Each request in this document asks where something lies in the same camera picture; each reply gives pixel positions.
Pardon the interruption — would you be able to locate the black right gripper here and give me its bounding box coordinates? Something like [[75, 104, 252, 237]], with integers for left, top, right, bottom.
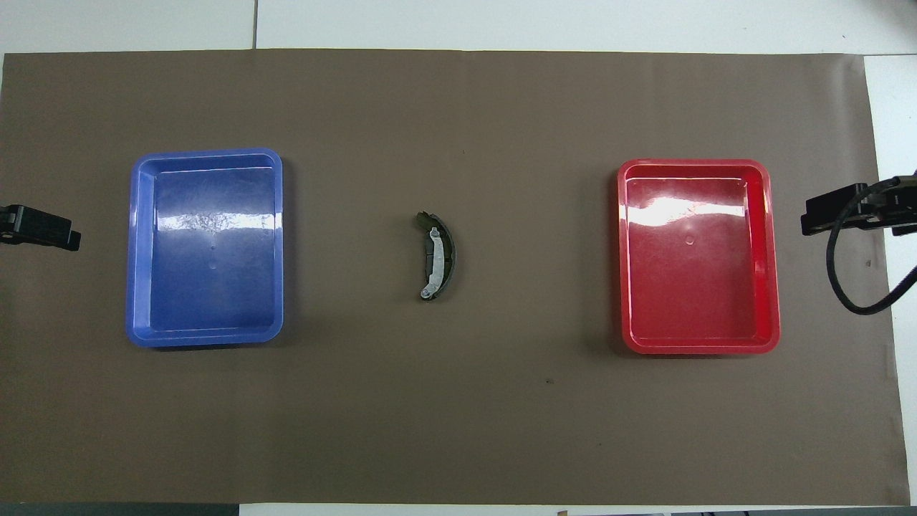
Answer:
[[801, 171, 917, 237]]

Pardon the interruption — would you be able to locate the curved brake shoe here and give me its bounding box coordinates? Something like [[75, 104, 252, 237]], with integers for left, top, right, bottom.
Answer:
[[415, 211, 457, 302]]

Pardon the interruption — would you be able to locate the red plastic tray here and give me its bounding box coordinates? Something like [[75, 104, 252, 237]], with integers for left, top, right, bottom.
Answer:
[[617, 158, 781, 355]]

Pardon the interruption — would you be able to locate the blue plastic tray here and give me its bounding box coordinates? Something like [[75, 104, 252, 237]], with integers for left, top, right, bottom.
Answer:
[[126, 148, 285, 349]]

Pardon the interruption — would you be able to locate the brown paper table mat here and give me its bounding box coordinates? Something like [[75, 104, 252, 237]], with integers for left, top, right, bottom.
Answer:
[[0, 49, 911, 506]]

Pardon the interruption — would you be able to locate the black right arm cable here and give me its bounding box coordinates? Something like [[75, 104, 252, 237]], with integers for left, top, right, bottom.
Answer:
[[826, 178, 917, 315]]

